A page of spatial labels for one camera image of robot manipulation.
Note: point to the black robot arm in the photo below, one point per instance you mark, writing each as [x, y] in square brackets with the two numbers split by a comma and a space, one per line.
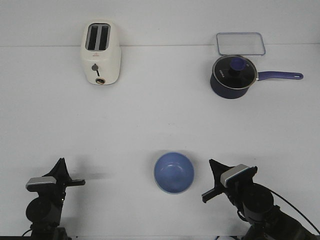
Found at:
[48, 231]
[278, 226]

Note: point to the blue bowl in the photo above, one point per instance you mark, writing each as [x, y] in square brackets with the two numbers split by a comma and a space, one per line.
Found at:
[174, 173]

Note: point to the glass pot lid blue knob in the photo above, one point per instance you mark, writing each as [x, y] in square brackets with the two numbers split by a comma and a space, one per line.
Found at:
[234, 72]

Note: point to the clear rectangular container blue rim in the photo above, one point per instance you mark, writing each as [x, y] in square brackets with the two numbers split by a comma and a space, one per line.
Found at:
[240, 43]

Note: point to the dark blue saucepan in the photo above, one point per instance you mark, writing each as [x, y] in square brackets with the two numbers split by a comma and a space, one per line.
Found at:
[227, 93]

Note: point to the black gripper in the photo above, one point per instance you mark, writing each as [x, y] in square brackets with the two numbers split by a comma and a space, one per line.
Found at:
[47, 207]
[253, 200]

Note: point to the white two-slot toaster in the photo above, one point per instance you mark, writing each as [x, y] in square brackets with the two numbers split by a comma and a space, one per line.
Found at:
[100, 52]

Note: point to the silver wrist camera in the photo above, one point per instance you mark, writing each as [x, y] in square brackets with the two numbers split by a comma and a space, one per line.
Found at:
[236, 171]
[36, 183]

